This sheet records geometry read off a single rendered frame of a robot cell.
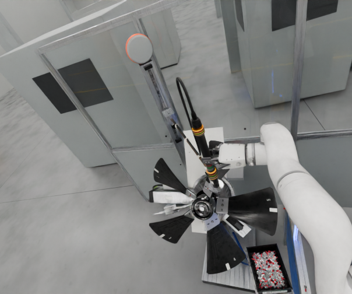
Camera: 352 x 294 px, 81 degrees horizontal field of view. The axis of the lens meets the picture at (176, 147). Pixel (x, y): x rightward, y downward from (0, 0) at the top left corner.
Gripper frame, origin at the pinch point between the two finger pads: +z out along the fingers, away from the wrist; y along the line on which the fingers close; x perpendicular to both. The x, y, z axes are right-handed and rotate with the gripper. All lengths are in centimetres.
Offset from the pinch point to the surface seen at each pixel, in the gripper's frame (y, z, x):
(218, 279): -7, 22, -148
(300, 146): 70, -48, -67
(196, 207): -4.6, 12.7, -32.8
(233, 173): 47, 1, -70
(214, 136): 40.0, 6.1, -23.3
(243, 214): -4.6, -10.6, -37.4
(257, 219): -6.4, -16.9, -38.3
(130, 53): 52, 44, 33
